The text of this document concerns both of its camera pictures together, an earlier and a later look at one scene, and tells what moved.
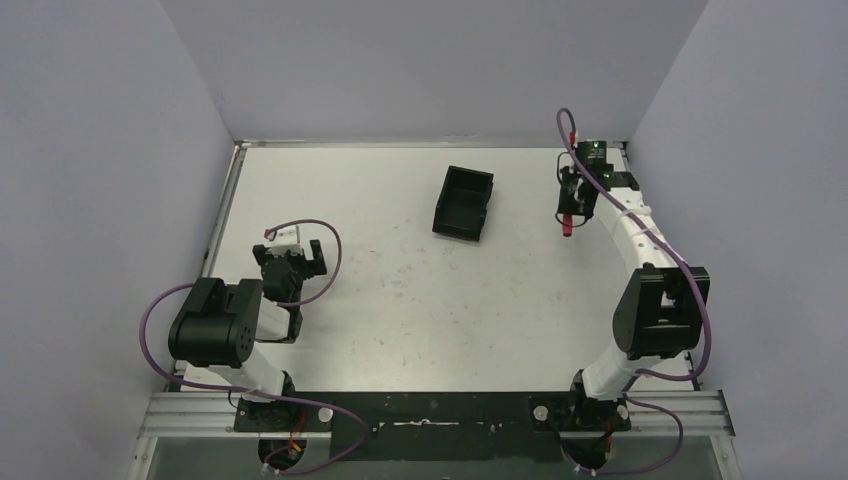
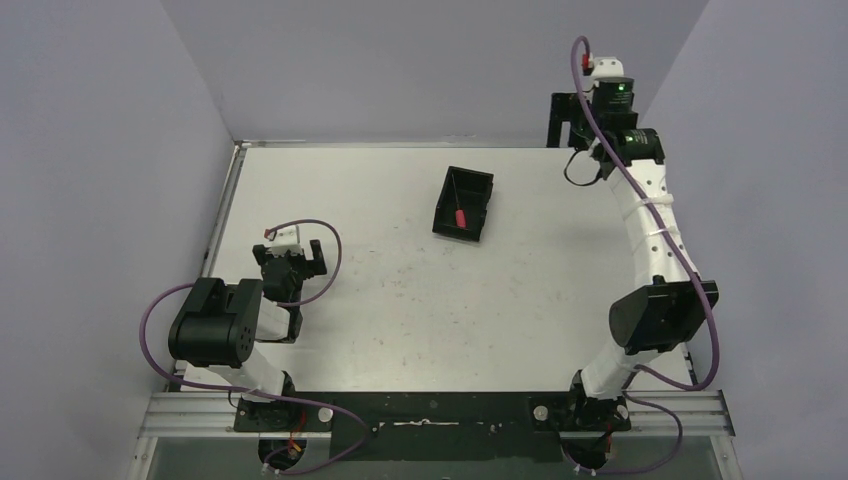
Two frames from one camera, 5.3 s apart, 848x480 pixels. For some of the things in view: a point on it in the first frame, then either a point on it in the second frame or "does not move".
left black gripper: [299, 263] does not move
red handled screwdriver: [567, 225] to [459, 212]
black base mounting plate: [436, 426] does not move
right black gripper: [565, 207] to [566, 107]
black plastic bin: [462, 204] does not move
